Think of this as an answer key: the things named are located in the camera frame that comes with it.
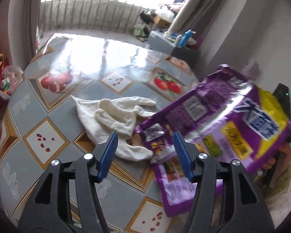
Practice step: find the blue detergent bottle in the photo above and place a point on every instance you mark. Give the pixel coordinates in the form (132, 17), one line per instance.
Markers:
(184, 40)

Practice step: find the white cloth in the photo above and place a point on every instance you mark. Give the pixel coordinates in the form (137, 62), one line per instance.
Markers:
(101, 117)

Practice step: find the grey cabinet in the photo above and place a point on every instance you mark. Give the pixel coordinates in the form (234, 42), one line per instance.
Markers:
(159, 43)

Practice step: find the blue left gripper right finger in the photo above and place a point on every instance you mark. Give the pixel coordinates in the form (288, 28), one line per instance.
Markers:
(185, 161)

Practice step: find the purple snack bag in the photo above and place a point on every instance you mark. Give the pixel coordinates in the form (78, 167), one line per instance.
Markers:
(226, 116)

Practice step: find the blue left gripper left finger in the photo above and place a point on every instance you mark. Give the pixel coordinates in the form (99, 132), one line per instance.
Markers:
(104, 156)

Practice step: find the right hand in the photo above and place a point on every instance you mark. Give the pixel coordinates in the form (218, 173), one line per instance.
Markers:
(285, 151)

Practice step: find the grey curtain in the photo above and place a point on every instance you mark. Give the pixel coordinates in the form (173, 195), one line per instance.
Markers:
(196, 15)

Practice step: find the plastic bag with items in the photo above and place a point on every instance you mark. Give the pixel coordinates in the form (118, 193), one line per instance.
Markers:
(10, 79)

